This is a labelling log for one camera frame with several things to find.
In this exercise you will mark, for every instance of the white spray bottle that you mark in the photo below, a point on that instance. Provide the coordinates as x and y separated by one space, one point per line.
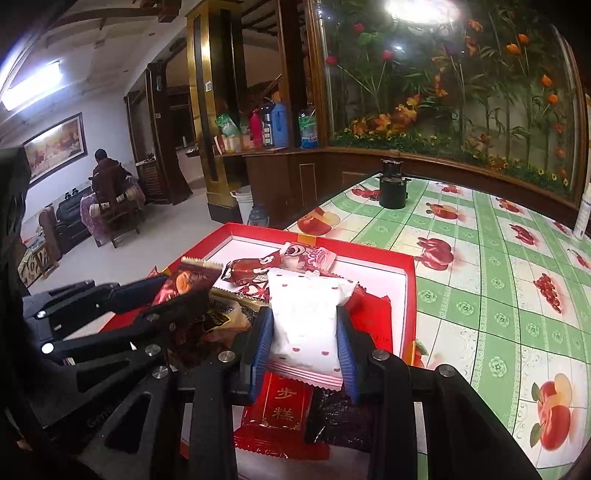
582 221

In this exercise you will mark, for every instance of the pink bear snack packet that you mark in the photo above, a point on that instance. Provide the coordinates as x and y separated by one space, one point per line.
309 256

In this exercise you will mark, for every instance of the green fruit print tablecloth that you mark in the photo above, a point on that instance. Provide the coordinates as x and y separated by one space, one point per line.
485 300

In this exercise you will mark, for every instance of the white heart print snack packet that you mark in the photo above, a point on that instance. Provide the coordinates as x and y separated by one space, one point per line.
304 323

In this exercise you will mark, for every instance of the wooden chair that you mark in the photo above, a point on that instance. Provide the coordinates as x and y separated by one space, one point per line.
120 217

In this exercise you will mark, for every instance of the red gift box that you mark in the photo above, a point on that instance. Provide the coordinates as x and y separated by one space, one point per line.
383 277

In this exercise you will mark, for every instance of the black cylinder container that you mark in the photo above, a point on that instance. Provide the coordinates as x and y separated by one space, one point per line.
392 194

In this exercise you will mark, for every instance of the blue jug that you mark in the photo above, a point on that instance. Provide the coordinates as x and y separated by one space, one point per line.
279 124

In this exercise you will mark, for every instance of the clear brown snack packet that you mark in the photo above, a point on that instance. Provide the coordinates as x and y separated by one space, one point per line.
226 316

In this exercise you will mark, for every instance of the ceiling tube light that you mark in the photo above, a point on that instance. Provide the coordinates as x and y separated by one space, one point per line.
27 90

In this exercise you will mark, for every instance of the framed painting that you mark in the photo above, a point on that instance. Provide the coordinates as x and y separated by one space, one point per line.
55 147

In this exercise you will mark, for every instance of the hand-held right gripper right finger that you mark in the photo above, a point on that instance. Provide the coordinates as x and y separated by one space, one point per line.
348 350

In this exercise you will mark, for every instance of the brown armchair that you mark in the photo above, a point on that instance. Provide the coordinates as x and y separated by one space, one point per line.
48 230

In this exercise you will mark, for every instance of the dark brown snack packet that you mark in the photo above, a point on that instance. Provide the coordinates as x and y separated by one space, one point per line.
189 279

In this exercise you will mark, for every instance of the glass artificial flower display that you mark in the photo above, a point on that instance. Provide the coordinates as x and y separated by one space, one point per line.
438 92

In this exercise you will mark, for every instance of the dark purple snack packet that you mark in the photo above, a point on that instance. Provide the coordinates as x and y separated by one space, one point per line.
341 420

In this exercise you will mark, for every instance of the white bucket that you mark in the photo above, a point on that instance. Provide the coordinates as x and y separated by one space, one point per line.
244 203

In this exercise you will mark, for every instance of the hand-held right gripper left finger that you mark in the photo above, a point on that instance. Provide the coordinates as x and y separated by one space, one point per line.
261 350

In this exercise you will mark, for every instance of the golden wooden pillar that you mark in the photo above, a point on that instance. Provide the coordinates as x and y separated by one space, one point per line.
217 69

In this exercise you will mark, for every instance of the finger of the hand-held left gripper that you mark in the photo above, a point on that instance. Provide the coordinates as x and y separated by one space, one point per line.
134 293
175 314

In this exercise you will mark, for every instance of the small water jug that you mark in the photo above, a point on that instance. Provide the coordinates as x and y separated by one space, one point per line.
258 217

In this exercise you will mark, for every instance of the clear water bottle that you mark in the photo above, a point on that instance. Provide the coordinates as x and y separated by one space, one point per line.
308 134

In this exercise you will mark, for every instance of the black sofa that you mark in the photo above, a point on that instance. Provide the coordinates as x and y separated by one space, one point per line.
71 217

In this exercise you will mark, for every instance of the wooden counter cabinet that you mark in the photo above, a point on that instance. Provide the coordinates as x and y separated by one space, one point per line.
277 184

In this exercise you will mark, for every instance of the wooden side table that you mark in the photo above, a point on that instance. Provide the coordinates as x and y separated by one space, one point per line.
37 265

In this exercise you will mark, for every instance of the floral cloth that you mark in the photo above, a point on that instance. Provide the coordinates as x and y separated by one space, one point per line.
92 221

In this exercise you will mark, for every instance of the red white patterned snack packet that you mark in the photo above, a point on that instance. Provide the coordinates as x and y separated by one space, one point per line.
249 272

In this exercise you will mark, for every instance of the green plastic bag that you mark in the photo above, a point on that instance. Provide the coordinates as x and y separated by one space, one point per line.
226 124

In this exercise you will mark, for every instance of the long red snack packet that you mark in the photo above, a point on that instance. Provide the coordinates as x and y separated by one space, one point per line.
374 318

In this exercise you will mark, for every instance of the red bottle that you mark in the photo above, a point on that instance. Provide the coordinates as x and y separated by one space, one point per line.
255 129

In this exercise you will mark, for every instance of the red gold print snack packet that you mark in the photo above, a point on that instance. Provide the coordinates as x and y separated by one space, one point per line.
281 415

